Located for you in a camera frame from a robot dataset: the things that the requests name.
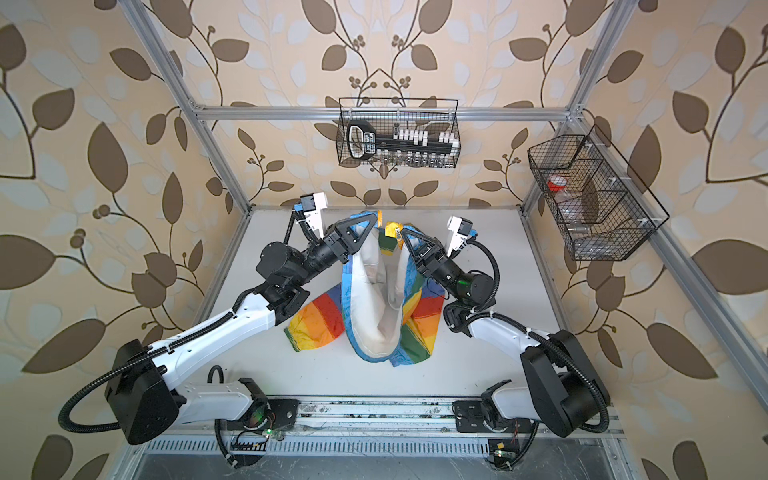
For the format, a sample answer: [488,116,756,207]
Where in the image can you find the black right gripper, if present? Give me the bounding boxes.
[405,231,467,306]

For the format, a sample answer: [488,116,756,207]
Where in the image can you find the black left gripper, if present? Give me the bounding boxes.
[286,211,368,290]

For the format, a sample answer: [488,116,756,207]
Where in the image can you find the rainbow coloured jacket white lining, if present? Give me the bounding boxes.
[284,219,445,367]

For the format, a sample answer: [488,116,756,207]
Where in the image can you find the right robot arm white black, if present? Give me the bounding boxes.
[400,226,610,437]

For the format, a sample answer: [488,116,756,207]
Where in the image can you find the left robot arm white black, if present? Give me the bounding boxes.
[58,211,377,445]

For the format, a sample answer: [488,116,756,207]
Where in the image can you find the black white tool in basket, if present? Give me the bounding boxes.
[342,120,461,161]

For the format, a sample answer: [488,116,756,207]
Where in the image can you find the red lidded clear container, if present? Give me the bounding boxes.
[546,174,568,194]

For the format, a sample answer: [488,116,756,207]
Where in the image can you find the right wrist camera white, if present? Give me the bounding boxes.
[446,216,477,258]

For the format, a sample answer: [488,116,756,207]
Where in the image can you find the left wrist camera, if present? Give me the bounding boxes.
[293,192,328,243]

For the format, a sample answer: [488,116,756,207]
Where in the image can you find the black wire basket back wall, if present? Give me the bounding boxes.
[335,95,462,170]

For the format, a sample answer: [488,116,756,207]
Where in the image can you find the black wire basket wall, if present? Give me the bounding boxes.
[527,126,670,261]
[335,95,462,170]

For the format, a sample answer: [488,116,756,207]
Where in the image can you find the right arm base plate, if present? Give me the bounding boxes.
[452,400,533,434]

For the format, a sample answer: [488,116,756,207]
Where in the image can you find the black wire basket right wall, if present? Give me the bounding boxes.
[527,126,670,261]

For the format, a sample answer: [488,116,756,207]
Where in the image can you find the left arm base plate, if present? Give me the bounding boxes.
[239,398,300,434]

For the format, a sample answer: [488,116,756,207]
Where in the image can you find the aluminium frame rails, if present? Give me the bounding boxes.
[113,0,768,480]

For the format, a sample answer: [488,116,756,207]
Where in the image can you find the right base cable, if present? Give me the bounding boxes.
[488,419,541,470]

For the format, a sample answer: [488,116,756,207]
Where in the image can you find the base cable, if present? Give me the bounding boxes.
[212,419,283,469]
[488,419,541,470]

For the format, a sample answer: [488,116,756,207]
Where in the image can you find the left base cable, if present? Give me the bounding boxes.
[212,419,283,469]

